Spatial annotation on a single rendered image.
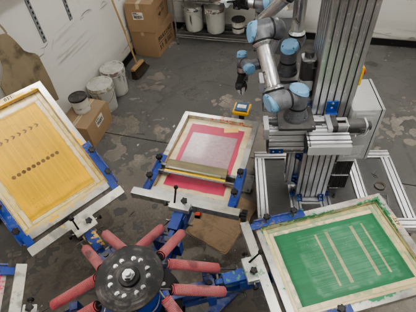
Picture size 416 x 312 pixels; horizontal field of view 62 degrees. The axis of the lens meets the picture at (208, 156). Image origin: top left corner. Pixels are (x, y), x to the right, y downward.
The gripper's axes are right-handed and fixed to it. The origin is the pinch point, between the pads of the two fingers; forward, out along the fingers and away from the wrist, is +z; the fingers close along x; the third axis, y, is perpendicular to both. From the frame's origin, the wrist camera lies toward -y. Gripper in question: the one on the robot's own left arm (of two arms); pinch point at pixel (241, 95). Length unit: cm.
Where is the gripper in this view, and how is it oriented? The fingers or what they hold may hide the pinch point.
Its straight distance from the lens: 270.5
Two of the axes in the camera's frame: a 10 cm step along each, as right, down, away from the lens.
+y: 2.9, -7.2, 6.3
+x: -9.5, -1.7, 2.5
